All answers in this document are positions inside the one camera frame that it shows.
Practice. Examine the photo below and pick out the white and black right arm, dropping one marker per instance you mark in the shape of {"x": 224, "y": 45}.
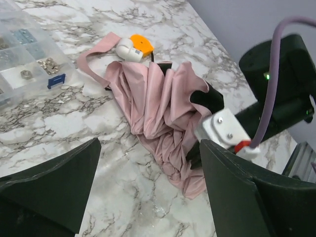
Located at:
{"x": 296, "y": 85}

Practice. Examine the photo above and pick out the pink folding umbrella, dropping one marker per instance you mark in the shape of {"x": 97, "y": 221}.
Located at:
{"x": 163, "y": 107}

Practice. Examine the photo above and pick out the white orange small device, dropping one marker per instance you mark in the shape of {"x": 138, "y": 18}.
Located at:
{"x": 135, "y": 48}

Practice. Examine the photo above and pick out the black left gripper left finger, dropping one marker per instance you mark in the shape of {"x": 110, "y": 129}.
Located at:
{"x": 49, "y": 198}

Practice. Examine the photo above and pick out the aluminium frame rail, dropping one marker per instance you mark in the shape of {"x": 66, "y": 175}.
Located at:
{"x": 302, "y": 163}

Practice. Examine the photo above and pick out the clear plastic organizer box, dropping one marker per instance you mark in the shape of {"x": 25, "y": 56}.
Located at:
{"x": 30, "y": 61}

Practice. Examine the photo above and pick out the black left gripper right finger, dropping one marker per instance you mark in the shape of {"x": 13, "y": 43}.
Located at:
{"x": 250, "y": 201}

